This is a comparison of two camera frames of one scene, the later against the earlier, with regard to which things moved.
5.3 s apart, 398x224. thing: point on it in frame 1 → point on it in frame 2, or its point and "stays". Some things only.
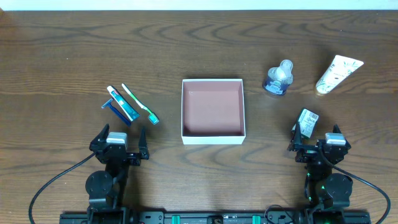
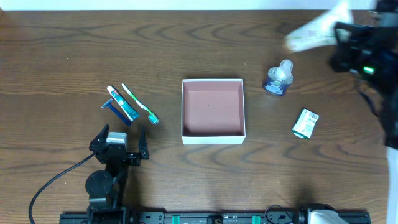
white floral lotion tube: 339,69 → 320,32
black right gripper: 319,150 → 351,50
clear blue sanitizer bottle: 279,78 stays
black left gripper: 117,154 stays
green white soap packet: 308,120 stays
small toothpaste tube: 130,111 stays
